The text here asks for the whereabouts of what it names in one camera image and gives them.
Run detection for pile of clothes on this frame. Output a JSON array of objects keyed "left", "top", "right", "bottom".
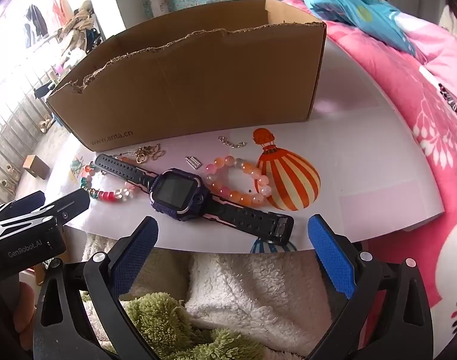
[{"left": 58, "top": 0, "right": 102, "bottom": 64}]

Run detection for person's left hand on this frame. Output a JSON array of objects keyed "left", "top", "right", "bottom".
[{"left": 18, "top": 281, "right": 38, "bottom": 349}]

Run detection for orange pink bead bracelet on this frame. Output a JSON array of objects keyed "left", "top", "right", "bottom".
[{"left": 205, "top": 155, "right": 272, "bottom": 207}]

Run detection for pink floral quilt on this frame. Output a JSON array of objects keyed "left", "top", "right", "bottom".
[{"left": 281, "top": 0, "right": 457, "bottom": 360}]

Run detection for silver chain piece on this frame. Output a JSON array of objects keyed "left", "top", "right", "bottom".
[{"left": 218, "top": 135, "right": 246, "bottom": 149}]

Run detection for white fleece blanket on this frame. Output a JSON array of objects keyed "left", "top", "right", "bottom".
[{"left": 82, "top": 232, "right": 364, "bottom": 360}]

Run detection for gold butterfly charm chain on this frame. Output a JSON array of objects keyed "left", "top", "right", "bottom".
[{"left": 128, "top": 143, "right": 166, "bottom": 164}]

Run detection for small wooden block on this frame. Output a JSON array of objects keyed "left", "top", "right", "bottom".
[{"left": 23, "top": 154, "right": 51, "bottom": 181}]

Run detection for purple black smartwatch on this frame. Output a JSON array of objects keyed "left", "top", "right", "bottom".
[{"left": 94, "top": 153, "right": 294, "bottom": 244}]

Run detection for green fluffy blanket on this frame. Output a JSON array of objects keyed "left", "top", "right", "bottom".
[{"left": 80, "top": 292, "right": 267, "bottom": 360}]

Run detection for red hanging garment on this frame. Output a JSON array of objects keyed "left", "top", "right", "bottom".
[{"left": 50, "top": 0, "right": 73, "bottom": 19}]

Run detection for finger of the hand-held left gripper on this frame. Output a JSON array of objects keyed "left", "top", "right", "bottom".
[
  {"left": 0, "top": 191, "right": 45, "bottom": 224},
  {"left": 45, "top": 188, "right": 90, "bottom": 227}
]

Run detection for multicolour bead bracelet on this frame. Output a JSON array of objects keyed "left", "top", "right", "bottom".
[{"left": 79, "top": 154, "right": 147, "bottom": 204}]

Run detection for blue patterned quilt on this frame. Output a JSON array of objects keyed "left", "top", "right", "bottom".
[{"left": 301, "top": 0, "right": 426, "bottom": 55}]

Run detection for dark hanging jacket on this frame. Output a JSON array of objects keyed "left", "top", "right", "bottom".
[{"left": 24, "top": 4, "right": 49, "bottom": 38}]

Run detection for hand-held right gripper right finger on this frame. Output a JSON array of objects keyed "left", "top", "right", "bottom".
[{"left": 305, "top": 214, "right": 435, "bottom": 360}]

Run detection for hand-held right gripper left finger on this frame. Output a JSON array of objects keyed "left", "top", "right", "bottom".
[{"left": 33, "top": 215, "right": 160, "bottom": 360}]

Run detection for brown cardboard box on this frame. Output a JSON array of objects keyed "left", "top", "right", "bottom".
[{"left": 46, "top": 0, "right": 327, "bottom": 151}]

